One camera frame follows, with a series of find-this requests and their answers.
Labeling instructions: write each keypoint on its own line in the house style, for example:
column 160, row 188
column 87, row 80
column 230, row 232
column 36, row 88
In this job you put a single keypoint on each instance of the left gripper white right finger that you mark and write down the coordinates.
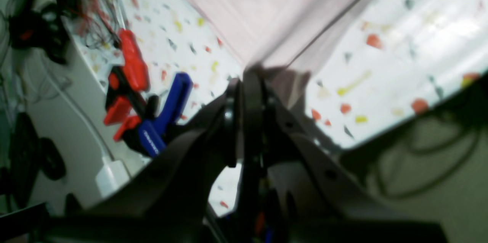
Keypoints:
column 312, row 199

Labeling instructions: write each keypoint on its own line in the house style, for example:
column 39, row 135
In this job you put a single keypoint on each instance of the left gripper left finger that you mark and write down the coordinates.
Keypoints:
column 167, row 201

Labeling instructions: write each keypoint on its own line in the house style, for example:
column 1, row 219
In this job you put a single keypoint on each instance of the pink T-shirt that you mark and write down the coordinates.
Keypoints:
column 286, row 41

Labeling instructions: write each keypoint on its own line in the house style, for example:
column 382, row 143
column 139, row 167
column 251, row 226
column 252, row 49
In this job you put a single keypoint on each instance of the white power adapter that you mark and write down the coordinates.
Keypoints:
column 111, row 177

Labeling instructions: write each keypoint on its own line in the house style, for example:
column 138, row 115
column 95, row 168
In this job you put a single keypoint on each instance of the blue clamp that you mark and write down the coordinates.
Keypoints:
column 146, row 135

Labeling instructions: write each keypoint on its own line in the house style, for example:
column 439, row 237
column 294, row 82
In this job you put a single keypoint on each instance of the red black clamp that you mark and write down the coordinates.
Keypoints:
column 124, row 103

